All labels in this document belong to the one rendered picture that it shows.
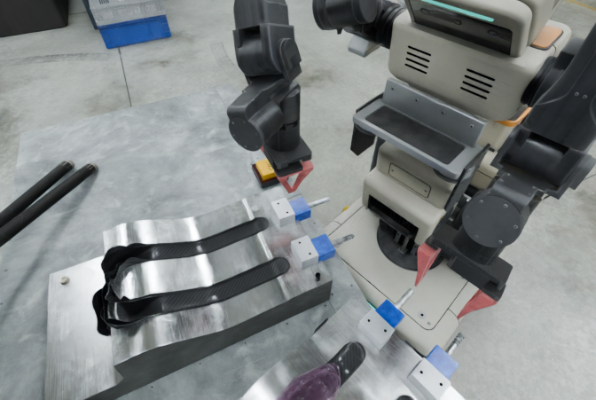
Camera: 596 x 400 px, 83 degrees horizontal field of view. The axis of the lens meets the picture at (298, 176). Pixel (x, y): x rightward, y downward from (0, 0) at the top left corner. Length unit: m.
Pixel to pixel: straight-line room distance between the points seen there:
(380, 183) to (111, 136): 0.83
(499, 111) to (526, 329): 1.27
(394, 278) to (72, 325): 1.04
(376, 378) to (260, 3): 0.59
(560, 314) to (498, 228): 1.56
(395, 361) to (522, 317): 1.24
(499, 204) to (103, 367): 0.64
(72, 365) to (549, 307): 1.78
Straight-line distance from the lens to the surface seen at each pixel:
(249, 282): 0.68
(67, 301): 0.81
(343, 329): 0.67
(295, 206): 0.74
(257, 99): 0.47
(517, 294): 1.91
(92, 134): 1.25
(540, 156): 0.46
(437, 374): 0.66
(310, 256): 0.66
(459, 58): 0.70
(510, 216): 0.41
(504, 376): 1.72
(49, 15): 4.46
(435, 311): 1.38
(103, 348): 0.73
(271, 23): 0.49
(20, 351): 0.88
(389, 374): 0.67
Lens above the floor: 1.49
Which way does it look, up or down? 47 degrees down
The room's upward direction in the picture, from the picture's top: straight up
